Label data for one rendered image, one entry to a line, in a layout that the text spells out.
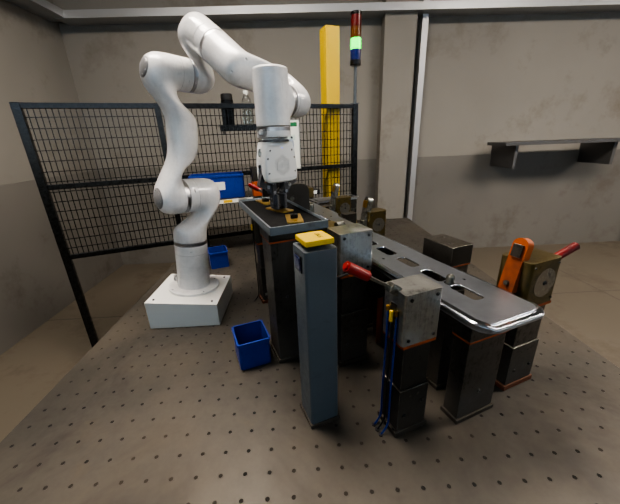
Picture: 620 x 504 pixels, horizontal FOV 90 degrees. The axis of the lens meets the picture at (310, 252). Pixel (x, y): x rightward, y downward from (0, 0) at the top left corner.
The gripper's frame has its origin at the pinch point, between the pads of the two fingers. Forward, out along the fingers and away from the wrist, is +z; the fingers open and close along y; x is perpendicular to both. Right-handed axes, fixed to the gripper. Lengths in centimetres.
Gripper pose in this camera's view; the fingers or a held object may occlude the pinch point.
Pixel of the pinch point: (278, 200)
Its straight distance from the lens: 84.6
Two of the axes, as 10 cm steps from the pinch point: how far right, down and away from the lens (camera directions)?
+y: 7.4, -2.6, 6.2
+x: -6.7, -2.4, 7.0
